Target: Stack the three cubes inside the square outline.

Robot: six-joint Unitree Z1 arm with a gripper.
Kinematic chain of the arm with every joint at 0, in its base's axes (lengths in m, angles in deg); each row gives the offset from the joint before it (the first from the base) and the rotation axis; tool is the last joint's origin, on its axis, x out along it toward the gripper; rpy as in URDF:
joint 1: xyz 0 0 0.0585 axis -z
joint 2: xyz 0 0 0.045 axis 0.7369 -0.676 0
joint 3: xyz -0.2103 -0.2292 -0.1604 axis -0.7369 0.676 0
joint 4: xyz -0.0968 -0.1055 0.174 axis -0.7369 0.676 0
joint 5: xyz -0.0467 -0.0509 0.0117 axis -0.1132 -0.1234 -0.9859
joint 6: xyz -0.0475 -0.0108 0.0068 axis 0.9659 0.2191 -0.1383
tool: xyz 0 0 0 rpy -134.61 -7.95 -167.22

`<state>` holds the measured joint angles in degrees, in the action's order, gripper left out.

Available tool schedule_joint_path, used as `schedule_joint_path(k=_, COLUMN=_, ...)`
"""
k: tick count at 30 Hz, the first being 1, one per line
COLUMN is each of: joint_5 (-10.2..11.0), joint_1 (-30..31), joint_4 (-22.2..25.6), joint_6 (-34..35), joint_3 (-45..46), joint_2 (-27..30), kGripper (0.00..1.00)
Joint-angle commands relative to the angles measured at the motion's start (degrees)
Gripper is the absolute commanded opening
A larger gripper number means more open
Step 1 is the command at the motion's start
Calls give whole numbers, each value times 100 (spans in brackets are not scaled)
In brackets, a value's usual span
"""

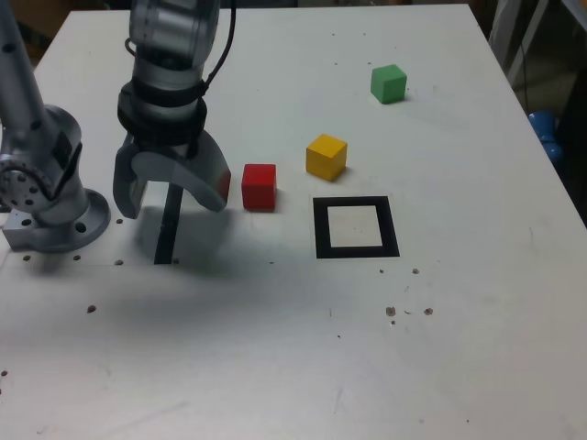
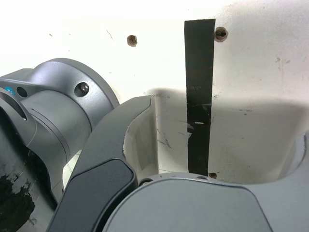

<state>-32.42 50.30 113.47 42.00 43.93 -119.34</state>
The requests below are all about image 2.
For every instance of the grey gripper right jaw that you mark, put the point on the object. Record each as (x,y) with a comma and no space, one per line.
(193,207)

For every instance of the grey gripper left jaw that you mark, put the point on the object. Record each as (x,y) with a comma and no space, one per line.
(103,154)

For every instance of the black tape strip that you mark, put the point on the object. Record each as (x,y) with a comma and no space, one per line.
(199,96)

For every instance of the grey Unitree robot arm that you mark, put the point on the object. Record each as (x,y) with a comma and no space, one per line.
(60,108)

